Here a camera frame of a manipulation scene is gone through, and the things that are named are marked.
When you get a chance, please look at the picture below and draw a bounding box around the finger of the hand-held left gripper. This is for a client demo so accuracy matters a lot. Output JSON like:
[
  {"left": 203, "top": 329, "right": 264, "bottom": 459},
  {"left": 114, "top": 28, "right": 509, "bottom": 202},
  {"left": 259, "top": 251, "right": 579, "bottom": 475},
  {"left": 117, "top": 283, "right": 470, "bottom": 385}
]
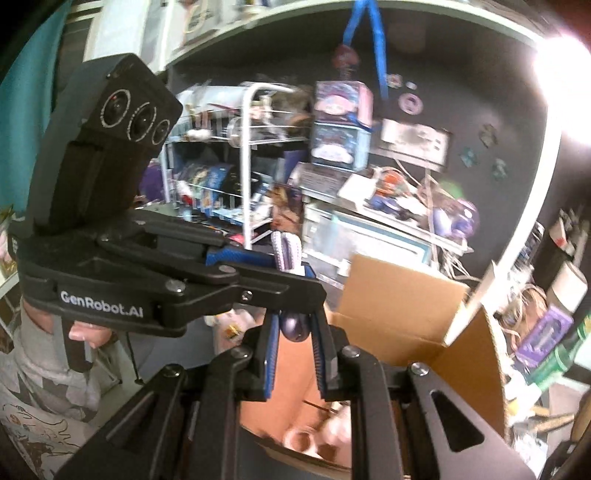
[
  {"left": 134, "top": 210, "right": 278, "bottom": 269},
  {"left": 158, "top": 263, "right": 328, "bottom": 337}
]

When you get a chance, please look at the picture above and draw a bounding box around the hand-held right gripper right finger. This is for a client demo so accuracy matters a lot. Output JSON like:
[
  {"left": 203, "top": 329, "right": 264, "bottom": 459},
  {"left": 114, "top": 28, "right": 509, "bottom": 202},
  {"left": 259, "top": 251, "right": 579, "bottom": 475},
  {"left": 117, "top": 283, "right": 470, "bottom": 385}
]
[{"left": 309, "top": 309, "right": 539, "bottom": 480}]

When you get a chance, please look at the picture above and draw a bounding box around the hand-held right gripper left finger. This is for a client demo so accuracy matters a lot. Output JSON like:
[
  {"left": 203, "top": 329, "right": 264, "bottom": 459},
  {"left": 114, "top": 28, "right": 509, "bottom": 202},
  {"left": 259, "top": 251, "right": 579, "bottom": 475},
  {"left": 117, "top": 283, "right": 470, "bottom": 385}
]
[{"left": 53, "top": 311, "right": 282, "bottom": 480}]

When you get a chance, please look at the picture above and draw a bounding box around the dark purple ball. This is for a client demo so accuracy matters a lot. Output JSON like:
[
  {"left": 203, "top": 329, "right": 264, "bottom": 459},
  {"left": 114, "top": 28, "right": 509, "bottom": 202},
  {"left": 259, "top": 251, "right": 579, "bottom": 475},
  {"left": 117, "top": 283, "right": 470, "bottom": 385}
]
[{"left": 281, "top": 311, "right": 311, "bottom": 343}]

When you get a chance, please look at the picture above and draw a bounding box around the purple white striped toy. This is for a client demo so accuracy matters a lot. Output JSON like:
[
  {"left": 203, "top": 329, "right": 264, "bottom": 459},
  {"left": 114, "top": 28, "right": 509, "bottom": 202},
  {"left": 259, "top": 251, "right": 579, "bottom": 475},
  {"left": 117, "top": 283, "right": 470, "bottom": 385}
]
[{"left": 270, "top": 231, "right": 304, "bottom": 274}]

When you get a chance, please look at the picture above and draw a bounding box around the white plush toy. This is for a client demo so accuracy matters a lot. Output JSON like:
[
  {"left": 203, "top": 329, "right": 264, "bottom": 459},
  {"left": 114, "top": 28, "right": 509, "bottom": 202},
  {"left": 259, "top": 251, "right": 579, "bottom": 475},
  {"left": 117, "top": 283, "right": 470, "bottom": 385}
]
[{"left": 204, "top": 308, "right": 265, "bottom": 357}]

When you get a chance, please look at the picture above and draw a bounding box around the cardboard box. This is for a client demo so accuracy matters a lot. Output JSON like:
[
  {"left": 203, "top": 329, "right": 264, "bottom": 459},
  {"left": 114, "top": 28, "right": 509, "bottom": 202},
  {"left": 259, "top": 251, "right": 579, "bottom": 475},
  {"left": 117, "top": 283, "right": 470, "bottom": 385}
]
[{"left": 240, "top": 251, "right": 509, "bottom": 480}]

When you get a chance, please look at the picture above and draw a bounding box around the person's left forearm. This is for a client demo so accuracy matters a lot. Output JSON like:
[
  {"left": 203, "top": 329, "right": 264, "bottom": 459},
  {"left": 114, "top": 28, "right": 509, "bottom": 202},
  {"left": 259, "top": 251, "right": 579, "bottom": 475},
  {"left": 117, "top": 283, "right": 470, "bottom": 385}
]
[{"left": 0, "top": 295, "right": 144, "bottom": 425}]

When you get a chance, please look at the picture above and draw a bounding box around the person's left hand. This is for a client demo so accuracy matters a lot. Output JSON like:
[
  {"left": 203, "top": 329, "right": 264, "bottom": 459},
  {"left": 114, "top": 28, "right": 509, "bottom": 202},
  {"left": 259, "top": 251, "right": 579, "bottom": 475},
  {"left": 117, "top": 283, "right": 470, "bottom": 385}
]
[{"left": 67, "top": 320, "right": 112, "bottom": 352}]

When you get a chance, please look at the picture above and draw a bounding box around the dark printed card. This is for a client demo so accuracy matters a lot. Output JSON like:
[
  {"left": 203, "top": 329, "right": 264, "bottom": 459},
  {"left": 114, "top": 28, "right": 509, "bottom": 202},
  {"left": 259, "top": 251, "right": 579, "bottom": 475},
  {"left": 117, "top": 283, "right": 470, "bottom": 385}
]
[{"left": 271, "top": 181, "right": 305, "bottom": 232}]

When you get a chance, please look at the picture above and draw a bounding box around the teal curtain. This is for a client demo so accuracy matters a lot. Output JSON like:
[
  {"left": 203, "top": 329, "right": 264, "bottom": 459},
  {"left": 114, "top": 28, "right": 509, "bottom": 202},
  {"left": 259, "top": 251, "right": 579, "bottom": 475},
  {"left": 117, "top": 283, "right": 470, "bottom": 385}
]
[{"left": 0, "top": 0, "right": 72, "bottom": 210}]

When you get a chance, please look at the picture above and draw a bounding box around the light blue framed box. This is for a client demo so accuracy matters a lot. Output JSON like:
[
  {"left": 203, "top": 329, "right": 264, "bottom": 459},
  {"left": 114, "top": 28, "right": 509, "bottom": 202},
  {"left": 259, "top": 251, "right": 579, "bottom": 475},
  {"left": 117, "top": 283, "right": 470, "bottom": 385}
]
[{"left": 302, "top": 203, "right": 437, "bottom": 278}]

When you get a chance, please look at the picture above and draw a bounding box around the white adapter box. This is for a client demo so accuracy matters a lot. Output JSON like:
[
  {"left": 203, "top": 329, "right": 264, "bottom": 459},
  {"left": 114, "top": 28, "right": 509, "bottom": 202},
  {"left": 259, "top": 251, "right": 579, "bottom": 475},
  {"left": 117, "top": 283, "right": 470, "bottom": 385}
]
[{"left": 338, "top": 172, "right": 380, "bottom": 205}]

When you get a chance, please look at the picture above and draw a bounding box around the white tray of purple trinkets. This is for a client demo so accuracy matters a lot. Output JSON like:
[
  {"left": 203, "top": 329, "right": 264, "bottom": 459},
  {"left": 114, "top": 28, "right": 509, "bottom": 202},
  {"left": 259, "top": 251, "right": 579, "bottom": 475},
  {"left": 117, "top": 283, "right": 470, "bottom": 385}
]
[{"left": 300, "top": 175, "right": 475, "bottom": 257}]

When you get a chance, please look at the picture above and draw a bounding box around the blue printed gift box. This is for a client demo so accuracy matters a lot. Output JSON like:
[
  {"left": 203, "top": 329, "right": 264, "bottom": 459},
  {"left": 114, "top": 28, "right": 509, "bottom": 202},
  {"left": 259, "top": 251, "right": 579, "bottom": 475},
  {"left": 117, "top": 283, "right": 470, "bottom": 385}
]
[{"left": 308, "top": 124, "right": 371, "bottom": 172}]

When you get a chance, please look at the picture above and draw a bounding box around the orange figure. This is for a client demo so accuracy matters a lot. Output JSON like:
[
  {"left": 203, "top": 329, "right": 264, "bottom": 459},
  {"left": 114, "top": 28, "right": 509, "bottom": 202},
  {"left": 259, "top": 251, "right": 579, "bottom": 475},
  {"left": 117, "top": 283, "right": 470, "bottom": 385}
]
[{"left": 373, "top": 167, "right": 408, "bottom": 195}]

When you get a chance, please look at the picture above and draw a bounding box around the pink printed gift box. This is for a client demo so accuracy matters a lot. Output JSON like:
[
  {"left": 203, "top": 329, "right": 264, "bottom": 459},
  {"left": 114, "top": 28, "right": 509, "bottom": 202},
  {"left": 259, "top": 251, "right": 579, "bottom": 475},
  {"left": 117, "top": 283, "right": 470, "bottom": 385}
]
[{"left": 314, "top": 80, "right": 374, "bottom": 128}]

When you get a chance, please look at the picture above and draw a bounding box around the purple globe toy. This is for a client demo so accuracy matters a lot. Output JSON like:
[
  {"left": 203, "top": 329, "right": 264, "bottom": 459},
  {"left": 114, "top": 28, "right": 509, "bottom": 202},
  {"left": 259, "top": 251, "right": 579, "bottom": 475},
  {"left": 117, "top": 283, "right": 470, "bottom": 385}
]
[{"left": 434, "top": 198, "right": 482, "bottom": 238}]

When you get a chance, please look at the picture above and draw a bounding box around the purple card box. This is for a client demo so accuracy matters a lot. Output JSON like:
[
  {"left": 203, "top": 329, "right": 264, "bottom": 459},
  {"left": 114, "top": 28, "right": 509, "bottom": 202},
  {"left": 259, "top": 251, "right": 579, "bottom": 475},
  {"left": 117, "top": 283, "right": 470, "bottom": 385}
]
[{"left": 514, "top": 308, "right": 574, "bottom": 371}]

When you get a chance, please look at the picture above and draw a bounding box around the round badge charm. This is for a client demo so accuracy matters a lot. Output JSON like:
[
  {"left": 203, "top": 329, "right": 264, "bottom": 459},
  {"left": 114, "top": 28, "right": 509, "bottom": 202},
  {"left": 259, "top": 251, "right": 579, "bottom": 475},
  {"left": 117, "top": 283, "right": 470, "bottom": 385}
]
[{"left": 333, "top": 44, "right": 362, "bottom": 75}]

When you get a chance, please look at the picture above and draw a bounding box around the person's gray printed pajamas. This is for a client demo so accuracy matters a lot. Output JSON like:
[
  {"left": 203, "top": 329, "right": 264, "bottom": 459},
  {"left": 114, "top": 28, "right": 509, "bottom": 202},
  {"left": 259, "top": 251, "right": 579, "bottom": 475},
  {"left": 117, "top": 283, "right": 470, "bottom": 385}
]
[{"left": 0, "top": 397, "right": 109, "bottom": 480}]

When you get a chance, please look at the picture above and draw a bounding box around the white desk lamp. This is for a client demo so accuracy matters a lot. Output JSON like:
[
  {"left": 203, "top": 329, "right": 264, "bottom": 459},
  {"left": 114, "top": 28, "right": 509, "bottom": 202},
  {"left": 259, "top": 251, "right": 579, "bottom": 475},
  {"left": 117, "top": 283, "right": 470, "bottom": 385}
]
[{"left": 443, "top": 28, "right": 591, "bottom": 344}]

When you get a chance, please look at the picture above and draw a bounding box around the green glass bottle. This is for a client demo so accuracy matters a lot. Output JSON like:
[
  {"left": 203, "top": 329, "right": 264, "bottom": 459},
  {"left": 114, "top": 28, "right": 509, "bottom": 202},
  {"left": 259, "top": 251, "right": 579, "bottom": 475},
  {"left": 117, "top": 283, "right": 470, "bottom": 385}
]
[{"left": 536, "top": 318, "right": 591, "bottom": 389}]

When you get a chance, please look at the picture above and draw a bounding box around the black pen holder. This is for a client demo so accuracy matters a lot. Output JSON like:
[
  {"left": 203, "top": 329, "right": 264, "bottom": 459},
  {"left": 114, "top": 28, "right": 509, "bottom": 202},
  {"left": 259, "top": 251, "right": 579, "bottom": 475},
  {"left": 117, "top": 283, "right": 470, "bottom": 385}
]
[{"left": 530, "top": 208, "right": 575, "bottom": 288}]

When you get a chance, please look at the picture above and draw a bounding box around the white ring-shaped item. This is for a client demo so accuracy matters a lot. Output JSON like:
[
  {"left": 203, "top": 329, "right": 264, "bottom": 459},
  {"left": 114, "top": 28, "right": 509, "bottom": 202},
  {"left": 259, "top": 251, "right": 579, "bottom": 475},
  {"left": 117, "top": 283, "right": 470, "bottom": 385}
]
[{"left": 281, "top": 422, "right": 324, "bottom": 460}]

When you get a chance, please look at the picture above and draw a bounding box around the white wire rack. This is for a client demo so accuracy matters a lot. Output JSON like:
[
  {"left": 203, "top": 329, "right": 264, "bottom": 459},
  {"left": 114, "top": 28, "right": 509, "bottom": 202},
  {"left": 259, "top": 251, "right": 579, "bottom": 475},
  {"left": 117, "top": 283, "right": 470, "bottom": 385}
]
[{"left": 161, "top": 80, "right": 315, "bottom": 251}]

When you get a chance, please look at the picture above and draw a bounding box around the wall socket panel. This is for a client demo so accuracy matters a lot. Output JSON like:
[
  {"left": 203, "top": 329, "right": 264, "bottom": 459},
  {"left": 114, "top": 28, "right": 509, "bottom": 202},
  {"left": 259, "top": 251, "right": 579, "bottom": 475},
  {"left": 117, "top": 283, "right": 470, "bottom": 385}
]
[{"left": 380, "top": 118, "right": 454, "bottom": 168}]

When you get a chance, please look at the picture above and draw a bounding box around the blue lanyard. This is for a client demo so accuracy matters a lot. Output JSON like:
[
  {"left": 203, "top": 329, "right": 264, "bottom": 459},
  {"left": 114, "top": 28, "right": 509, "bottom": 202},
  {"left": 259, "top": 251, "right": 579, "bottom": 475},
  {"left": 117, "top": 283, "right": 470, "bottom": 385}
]
[{"left": 341, "top": 0, "right": 389, "bottom": 101}]

